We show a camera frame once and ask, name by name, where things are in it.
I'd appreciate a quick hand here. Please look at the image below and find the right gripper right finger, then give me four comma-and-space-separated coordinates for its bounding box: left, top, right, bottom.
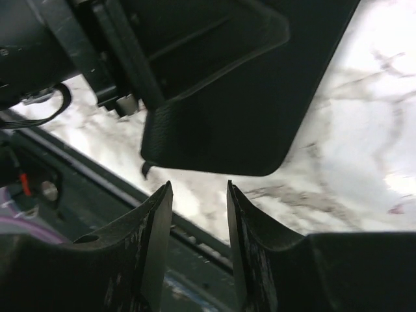
227, 183, 415, 311

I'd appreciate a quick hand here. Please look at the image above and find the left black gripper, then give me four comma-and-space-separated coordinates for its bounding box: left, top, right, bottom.
1, 1, 163, 116

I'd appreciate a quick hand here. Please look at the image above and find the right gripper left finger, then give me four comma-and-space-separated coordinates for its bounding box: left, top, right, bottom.
1, 183, 173, 311

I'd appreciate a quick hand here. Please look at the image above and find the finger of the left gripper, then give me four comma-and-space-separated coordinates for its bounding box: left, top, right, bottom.
129, 1, 290, 107

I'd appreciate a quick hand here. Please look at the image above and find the black zip tool case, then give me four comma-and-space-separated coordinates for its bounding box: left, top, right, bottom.
140, 1, 358, 176

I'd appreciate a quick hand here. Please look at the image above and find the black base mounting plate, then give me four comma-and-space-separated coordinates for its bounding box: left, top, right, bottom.
1, 130, 237, 311

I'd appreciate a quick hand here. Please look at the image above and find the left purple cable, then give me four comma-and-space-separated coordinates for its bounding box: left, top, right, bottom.
0, 188, 69, 244

